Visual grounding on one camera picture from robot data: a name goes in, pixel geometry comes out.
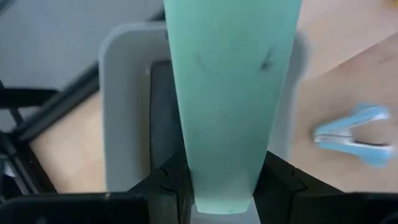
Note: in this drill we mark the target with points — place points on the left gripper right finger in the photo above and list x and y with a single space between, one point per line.
280 202

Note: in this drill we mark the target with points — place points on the black aluminium table frame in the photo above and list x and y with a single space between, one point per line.
62 104

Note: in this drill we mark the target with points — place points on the white plastic bin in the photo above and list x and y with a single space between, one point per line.
124 109

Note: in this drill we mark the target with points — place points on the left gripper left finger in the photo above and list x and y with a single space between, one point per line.
161 202

